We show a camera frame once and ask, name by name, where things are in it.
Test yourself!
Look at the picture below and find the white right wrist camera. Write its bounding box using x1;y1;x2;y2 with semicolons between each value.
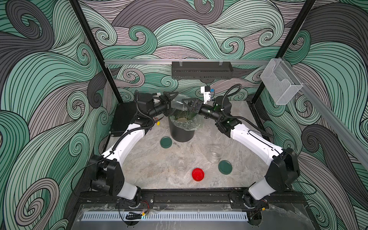
200;86;215;104

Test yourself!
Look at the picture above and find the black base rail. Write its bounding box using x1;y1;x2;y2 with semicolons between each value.
77;187;306;211

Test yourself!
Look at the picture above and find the aluminium right wall rail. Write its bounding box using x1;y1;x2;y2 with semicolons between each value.
286;62;368;168

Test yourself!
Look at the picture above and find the black corrugated left cable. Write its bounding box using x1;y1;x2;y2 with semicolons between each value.
110;90;157;153

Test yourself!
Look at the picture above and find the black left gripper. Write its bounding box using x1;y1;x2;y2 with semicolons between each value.
147;93;178;120

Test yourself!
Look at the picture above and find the clear plastic bin liner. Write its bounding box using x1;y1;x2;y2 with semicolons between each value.
169;109;202;131

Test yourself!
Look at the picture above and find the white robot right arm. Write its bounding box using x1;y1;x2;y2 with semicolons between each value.
182;98;301;201

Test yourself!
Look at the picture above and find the black wall-mounted tray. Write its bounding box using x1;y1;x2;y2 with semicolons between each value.
171;62;234;80

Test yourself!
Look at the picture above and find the white slotted cable duct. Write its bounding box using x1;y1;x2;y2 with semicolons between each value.
81;211;248;222

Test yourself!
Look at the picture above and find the black corrugated cable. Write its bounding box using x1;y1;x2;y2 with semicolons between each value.
220;84;274;138
110;90;157;153

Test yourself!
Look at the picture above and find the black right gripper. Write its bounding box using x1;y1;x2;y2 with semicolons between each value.
184;100;223;124

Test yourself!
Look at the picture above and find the black hard case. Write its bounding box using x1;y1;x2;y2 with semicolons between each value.
110;102;136;137

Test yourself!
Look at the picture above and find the green jar lid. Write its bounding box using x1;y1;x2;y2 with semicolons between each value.
160;137;173;149
218;160;233;175

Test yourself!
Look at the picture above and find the aluminium wall rail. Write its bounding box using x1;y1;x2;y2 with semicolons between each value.
286;62;368;168
104;58;270;66

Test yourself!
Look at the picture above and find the black corrugated right cable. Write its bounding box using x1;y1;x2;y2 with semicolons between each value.
220;84;274;138

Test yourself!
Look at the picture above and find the black trash bin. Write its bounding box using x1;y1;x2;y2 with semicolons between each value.
169;119;195;142

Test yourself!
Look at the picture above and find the red jar lid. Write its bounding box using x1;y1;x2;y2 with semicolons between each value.
192;168;205;182

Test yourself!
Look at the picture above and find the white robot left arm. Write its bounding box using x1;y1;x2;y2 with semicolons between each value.
88;92;179;200

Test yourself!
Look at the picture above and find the green-lidded oatmeal jar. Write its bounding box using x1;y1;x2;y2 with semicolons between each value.
171;94;190;111
206;145;223;163

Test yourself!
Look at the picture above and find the clear acrylic wall holder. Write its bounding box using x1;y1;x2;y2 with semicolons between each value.
261;58;302;105

